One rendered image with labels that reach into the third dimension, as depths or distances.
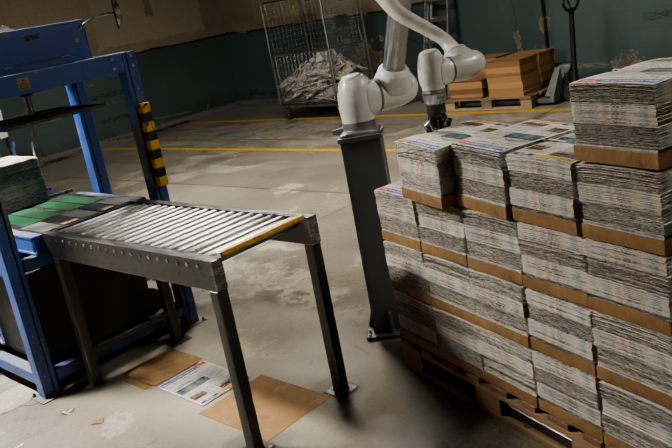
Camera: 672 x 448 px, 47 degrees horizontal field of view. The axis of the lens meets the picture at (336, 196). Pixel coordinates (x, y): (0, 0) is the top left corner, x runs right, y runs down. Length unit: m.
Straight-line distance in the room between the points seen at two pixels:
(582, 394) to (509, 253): 0.50
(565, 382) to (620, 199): 0.73
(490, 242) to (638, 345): 0.64
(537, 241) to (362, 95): 1.33
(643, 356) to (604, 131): 0.65
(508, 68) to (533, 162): 6.83
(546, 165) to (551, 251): 0.28
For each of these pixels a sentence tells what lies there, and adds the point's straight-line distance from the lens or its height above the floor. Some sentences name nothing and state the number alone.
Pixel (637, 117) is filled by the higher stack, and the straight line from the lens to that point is 2.14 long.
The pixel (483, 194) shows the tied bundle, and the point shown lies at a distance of 2.68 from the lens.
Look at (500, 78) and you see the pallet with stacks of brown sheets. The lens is 9.32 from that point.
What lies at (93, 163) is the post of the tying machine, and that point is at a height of 0.95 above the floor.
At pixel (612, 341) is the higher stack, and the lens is 2.46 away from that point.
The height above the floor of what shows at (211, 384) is 0.01.
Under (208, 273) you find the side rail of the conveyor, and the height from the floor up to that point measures 0.75.
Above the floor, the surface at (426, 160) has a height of 1.01.
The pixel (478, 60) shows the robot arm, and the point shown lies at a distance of 3.14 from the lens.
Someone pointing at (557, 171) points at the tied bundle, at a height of 1.03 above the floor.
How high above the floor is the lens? 1.64
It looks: 14 degrees down
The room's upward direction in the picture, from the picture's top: 11 degrees counter-clockwise
